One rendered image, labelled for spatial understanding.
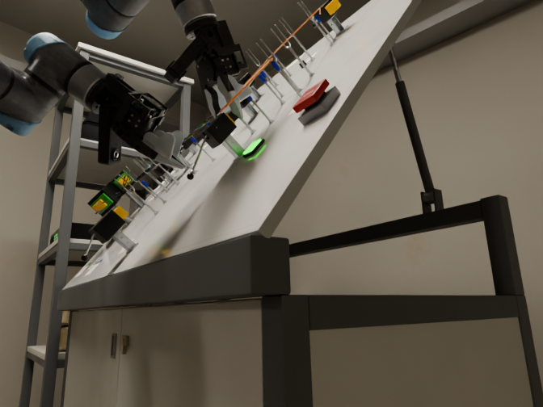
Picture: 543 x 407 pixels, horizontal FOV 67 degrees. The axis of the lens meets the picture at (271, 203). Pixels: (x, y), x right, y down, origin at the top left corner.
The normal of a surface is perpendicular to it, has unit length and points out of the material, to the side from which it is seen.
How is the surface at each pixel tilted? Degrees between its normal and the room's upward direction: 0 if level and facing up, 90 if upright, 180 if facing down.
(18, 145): 90
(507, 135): 90
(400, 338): 90
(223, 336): 90
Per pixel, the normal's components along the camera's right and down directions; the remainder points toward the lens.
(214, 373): -0.81, -0.13
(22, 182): 0.72, -0.19
